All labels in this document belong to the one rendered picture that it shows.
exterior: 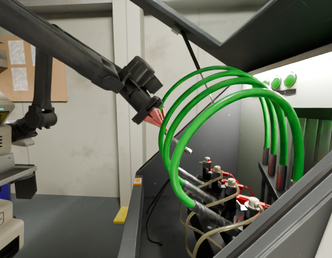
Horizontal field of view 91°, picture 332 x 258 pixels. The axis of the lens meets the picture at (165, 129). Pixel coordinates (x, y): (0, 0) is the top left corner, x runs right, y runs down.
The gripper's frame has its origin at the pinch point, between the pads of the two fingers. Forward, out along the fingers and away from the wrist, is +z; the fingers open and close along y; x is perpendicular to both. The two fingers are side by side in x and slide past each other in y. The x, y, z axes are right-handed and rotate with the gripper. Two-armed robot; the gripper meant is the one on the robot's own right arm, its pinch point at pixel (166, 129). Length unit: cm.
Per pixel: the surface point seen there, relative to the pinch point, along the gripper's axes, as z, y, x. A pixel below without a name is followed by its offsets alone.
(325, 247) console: 21.7, 10.3, -31.6
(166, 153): 4.3, 0.2, -17.2
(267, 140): 25.2, 20.3, 7.5
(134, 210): 12.4, -26.4, -1.5
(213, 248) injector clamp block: 26.9, -7.5, -15.5
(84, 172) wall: -41, -162, 153
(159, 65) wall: -68, 17, 162
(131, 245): 15.4, -23.5, -15.0
